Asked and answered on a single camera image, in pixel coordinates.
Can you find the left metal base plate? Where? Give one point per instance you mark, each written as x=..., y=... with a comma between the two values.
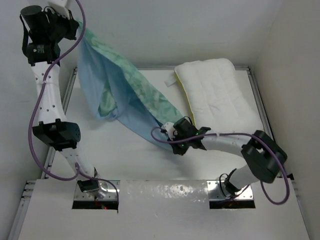
x=101, y=190

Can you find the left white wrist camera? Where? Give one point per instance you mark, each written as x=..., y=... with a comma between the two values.
x=61, y=7

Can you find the metal base plate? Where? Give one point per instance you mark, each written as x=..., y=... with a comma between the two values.
x=217, y=191
x=101, y=190

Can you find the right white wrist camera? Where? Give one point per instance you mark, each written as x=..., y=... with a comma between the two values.
x=168, y=129

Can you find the blue green pillowcase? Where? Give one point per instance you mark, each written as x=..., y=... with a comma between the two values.
x=116, y=90

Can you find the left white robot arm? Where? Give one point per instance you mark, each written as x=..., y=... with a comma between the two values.
x=43, y=29

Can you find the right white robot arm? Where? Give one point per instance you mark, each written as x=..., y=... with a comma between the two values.
x=264, y=159

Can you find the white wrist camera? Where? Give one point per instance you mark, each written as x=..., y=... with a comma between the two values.
x=168, y=129
x=61, y=7

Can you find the white front cover board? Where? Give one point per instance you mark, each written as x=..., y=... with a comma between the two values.
x=157, y=210

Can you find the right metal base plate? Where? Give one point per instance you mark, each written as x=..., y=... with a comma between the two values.
x=217, y=191

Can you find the aluminium table frame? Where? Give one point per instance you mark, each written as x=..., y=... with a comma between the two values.
x=117, y=153

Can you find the white yellow pillow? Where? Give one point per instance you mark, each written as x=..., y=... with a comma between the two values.
x=215, y=96

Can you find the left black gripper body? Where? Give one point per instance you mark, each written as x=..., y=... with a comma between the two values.
x=61, y=27

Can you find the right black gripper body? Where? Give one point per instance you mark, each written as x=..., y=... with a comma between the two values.
x=181, y=147

